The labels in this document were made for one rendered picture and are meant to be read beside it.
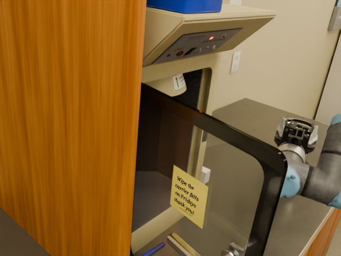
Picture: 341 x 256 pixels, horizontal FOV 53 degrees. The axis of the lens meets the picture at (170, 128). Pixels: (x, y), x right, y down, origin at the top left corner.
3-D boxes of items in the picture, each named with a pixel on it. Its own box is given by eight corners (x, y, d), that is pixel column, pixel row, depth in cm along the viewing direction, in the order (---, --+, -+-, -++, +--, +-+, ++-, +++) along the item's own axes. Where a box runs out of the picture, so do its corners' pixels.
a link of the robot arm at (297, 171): (296, 206, 78) (260, 193, 80) (301, 182, 87) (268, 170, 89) (307, 179, 74) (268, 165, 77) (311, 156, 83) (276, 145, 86)
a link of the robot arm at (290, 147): (299, 179, 87) (267, 169, 90) (301, 170, 90) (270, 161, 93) (307, 154, 83) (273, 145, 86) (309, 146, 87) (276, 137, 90)
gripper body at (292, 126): (314, 124, 96) (310, 142, 86) (306, 150, 100) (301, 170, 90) (286, 117, 99) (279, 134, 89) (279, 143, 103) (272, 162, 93)
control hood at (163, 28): (123, 66, 58) (125, 3, 54) (223, 48, 81) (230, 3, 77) (175, 84, 52) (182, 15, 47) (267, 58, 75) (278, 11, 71)
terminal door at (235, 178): (125, 253, 75) (135, 78, 59) (230, 369, 55) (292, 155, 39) (122, 254, 75) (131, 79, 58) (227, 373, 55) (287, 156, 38)
